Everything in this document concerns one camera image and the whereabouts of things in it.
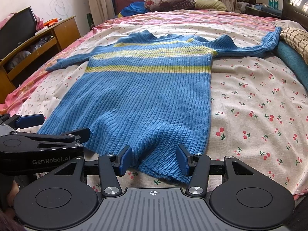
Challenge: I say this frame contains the blue yellow striped knit sweater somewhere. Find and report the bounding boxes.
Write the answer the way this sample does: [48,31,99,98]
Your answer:
[39,27,281,184]

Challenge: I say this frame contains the pink floral bed cover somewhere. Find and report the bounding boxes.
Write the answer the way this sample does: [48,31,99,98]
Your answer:
[1,10,281,117]

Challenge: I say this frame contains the wooden desk cabinet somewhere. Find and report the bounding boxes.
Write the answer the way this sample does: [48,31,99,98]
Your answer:
[1,16,80,103]

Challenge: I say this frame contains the black monitor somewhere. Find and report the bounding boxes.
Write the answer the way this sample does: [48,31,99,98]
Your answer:
[0,6,37,59]

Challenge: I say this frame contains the orange object on desk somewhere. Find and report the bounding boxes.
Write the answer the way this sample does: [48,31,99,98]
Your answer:
[43,18,59,28]

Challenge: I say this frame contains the beige left curtain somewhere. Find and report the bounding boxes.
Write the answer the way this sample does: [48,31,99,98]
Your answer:
[88,0,115,26]

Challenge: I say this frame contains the blue cloth near window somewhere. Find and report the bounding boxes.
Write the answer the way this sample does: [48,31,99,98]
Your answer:
[117,2,150,18]

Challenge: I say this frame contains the teal folded garment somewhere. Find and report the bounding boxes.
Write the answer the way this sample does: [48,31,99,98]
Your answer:
[273,41,308,90]

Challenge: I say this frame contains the beige checked cloth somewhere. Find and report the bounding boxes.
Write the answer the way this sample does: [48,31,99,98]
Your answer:
[280,27,308,64]

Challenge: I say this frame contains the olive green pillow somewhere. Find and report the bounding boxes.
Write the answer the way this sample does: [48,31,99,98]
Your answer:
[194,0,227,11]

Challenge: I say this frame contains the dark nightstand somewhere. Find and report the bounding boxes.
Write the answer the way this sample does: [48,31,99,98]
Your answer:
[236,0,282,19]

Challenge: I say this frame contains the dark wooden headboard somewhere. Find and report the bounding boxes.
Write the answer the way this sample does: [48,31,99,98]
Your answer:
[282,0,308,30]

